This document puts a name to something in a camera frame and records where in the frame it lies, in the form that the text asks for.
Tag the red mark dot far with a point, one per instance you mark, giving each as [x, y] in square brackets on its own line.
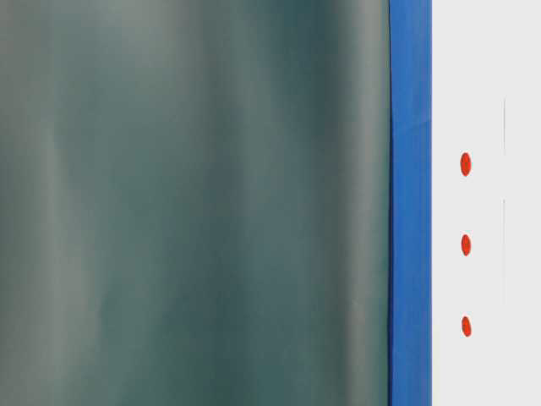
[466, 326]

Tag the red mark dot near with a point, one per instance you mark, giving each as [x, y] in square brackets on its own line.
[465, 164]

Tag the red mark dot middle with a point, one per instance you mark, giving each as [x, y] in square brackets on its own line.
[466, 244]

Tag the grey-green backdrop curtain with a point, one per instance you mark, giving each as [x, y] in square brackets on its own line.
[194, 202]

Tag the white foam board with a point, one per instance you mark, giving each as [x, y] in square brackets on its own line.
[486, 102]

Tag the red mark dot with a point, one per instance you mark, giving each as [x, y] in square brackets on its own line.
[466, 244]
[465, 164]
[466, 326]

